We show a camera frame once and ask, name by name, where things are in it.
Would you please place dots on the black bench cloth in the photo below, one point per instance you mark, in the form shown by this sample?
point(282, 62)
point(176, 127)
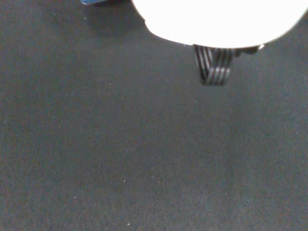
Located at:
point(120, 144)

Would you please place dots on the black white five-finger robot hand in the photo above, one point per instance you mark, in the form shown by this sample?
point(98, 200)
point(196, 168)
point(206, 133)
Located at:
point(216, 19)

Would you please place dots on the heater with blue base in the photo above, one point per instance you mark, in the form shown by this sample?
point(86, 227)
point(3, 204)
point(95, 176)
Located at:
point(92, 1)

